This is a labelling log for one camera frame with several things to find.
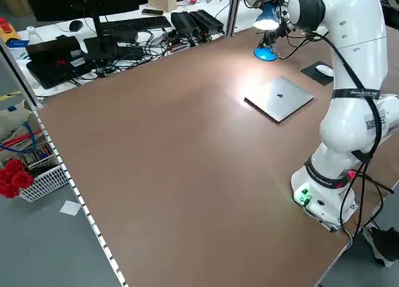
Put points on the black keyboard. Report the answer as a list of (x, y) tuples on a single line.
[(137, 23)]

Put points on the grey closed laptop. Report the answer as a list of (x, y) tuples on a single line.
[(280, 106)]

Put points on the aluminium frame post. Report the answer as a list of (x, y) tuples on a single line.
[(233, 12)]

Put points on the black mouse mat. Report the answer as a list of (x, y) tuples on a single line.
[(311, 71)]

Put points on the person's shoe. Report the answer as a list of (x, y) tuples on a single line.
[(383, 246)]

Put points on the red artificial flowers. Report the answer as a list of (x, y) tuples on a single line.
[(14, 178)]

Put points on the light wooden box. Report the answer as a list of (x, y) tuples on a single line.
[(162, 1)]

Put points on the white bag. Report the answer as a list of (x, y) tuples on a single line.
[(12, 121)]

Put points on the clear water bottle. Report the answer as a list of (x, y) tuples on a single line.
[(33, 37)]

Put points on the white computer mouse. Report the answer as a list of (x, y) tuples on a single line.
[(323, 69)]

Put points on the black power supply box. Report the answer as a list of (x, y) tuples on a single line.
[(184, 22), (207, 20)]

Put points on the white paper sheet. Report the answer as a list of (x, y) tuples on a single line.
[(70, 208)]

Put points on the open black laptop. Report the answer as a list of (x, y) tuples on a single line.
[(50, 68)]

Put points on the blue white box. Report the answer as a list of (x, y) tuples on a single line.
[(17, 43)]

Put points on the black phone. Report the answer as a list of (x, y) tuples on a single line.
[(152, 12)]

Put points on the blue desk lamp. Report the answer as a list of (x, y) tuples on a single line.
[(268, 14)]

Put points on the black monitor stand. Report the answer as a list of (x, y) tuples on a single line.
[(99, 18)]

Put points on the black computer mouse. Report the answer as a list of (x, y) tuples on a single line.
[(75, 25)]

